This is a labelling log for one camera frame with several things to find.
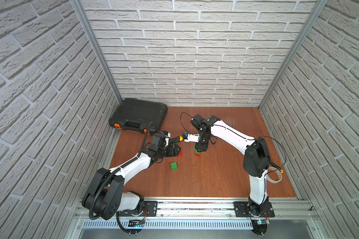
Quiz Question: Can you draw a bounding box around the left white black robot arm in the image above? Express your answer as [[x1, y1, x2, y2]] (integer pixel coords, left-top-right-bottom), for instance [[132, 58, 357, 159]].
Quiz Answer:
[[82, 131, 184, 220]]

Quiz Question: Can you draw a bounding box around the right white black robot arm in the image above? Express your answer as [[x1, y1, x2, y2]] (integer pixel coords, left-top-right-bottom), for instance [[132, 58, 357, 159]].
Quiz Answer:
[[185, 115, 271, 211]]

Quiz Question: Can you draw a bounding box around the yellow black utility knife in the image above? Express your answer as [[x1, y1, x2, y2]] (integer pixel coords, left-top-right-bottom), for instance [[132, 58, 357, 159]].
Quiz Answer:
[[169, 135, 183, 144]]

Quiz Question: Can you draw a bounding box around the black plastic tool case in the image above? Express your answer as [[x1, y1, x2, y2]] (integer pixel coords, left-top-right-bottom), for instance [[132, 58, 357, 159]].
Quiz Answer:
[[108, 98, 168, 135]]

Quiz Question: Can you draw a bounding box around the clear tape roll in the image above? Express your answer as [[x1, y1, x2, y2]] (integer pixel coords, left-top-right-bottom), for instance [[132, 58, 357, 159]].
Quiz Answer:
[[265, 167, 284, 184]]

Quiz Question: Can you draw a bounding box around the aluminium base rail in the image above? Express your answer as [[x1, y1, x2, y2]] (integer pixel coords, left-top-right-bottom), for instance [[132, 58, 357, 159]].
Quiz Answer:
[[69, 197, 322, 235]]

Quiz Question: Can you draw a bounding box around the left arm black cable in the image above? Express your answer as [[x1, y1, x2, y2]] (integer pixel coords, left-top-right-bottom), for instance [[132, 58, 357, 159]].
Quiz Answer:
[[88, 121, 159, 221]]

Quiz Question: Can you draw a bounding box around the yellow handled screwdriver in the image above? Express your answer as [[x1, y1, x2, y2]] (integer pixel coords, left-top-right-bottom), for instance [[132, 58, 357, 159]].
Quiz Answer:
[[270, 162, 284, 174]]

